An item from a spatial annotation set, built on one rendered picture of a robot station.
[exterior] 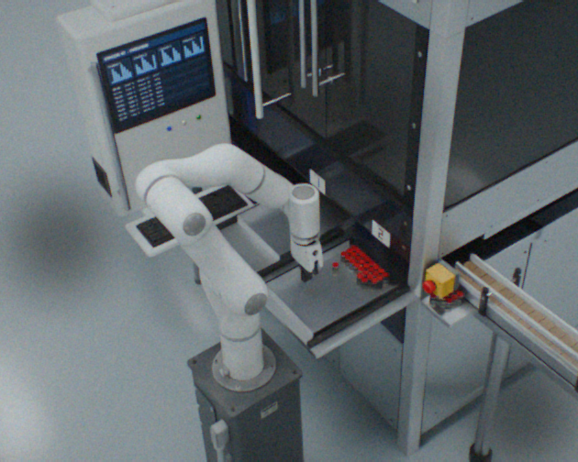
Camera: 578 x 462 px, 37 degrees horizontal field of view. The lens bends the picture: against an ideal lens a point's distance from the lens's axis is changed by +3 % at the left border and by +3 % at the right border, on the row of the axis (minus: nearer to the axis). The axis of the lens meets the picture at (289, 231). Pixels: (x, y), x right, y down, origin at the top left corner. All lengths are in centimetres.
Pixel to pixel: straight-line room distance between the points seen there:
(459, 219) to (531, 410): 122
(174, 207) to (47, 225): 263
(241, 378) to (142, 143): 99
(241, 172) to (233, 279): 31
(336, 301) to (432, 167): 59
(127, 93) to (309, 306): 94
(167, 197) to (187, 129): 119
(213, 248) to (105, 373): 175
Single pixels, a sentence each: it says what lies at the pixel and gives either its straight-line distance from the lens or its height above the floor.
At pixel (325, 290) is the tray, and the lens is 276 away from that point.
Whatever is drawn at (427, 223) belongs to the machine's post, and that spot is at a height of 120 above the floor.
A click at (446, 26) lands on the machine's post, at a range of 216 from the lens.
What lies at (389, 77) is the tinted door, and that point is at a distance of 241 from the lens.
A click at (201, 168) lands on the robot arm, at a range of 201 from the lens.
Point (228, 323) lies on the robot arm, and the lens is 238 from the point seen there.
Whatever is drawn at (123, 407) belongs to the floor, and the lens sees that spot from 366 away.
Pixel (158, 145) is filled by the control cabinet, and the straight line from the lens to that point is 312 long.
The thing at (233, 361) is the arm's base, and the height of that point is 95.
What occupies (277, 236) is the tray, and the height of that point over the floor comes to 88.
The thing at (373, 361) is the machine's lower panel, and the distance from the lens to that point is 324.
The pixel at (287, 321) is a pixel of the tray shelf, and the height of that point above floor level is 88.
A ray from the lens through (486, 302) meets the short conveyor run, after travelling 267.
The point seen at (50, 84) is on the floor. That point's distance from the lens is 563.
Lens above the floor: 288
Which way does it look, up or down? 42 degrees down
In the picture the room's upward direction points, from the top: 3 degrees counter-clockwise
